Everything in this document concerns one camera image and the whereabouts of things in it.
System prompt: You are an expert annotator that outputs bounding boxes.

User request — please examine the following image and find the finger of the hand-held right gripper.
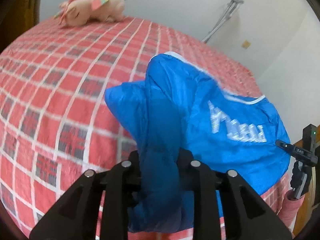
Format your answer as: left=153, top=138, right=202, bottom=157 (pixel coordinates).
left=275, top=140, right=298, bottom=156

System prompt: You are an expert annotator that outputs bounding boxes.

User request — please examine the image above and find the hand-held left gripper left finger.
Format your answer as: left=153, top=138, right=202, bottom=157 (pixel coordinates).
left=29, top=151, right=143, bottom=240

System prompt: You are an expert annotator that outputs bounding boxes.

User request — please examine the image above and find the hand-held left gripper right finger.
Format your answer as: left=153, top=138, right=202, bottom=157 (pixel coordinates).
left=177, top=149, right=292, bottom=240

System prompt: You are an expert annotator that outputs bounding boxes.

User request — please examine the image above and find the blue puffer jacket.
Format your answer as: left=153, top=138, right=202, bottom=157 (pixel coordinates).
left=104, top=51, right=292, bottom=233

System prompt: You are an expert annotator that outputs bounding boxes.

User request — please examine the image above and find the red plaid blanket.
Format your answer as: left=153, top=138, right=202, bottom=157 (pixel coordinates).
left=0, top=15, right=290, bottom=240

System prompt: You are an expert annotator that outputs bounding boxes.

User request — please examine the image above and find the grey garment steamer stand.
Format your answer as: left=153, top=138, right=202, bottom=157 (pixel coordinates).
left=201, top=0, right=244, bottom=43

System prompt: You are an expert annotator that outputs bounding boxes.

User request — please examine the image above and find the pink unicorn plush toy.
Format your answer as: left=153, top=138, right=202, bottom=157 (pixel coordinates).
left=53, top=0, right=130, bottom=28

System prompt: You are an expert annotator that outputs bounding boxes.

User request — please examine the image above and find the wooden door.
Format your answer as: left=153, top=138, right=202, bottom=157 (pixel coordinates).
left=24, top=0, right=42, bottom=27

